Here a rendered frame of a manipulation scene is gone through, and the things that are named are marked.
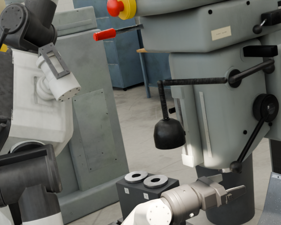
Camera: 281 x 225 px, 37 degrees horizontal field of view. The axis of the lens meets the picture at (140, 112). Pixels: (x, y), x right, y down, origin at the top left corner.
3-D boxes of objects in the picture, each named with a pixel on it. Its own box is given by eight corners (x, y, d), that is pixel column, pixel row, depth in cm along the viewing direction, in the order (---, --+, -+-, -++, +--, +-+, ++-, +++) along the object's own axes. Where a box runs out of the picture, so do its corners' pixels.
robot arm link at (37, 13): (13, -12, 117) (-2, 35, 116) (38, -10, 113) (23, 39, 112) (38, 6, 127) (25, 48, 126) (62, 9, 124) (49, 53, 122)
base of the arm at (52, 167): (2, 220, 100) (-11, 192, 92) (-1, 178, 109) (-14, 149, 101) (65, 203, 103) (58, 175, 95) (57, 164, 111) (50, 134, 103)
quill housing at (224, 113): (230, 181, 103) (212, 50, 94) (175, 162, 119) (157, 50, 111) (279, 154, 113) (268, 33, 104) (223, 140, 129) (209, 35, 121)
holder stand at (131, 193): (165, 240, 152) (156, 190, 147) (123, 225, 167) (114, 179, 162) (186, 224, 160) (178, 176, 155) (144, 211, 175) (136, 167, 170)
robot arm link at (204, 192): (226, 181, 109) (186, 197, 105) (231, 215, 112) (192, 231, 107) (199, 168, 121) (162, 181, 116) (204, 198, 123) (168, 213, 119)
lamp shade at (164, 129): (149, 148, 99) (144, 123, 97) (165, 137, 104) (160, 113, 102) (176, 150, 94) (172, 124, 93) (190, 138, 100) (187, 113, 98)
